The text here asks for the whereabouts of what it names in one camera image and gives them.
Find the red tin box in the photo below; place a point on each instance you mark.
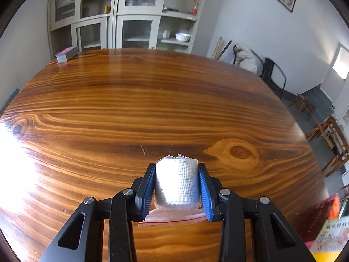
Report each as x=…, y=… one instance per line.
x=313, y=219

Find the black metal chair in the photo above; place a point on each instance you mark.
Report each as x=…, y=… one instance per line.
x=267, y=77

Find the wooden stool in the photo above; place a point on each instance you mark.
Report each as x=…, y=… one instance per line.
x=303, y=104

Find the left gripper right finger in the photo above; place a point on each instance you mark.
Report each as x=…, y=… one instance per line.
x=273, y=237

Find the chair with grey coat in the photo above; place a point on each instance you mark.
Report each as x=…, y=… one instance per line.
x=246, y=59

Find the yellow green carton box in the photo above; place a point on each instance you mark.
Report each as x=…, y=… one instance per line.
x=331, y=240

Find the wooden chair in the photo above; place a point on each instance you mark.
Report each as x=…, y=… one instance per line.
x=335, y=140

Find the purple card deck box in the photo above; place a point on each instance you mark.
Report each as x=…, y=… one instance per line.
x=66, y=54

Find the bagged gauze roll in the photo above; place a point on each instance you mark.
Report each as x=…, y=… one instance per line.
x=177, y=193

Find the grey display cabinet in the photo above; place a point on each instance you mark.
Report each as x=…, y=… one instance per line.
x=107, y=24

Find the white bowl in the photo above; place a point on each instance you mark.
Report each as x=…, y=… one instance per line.
x=182, y=37

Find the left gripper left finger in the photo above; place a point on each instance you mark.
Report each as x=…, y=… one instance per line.
x=81, y=237

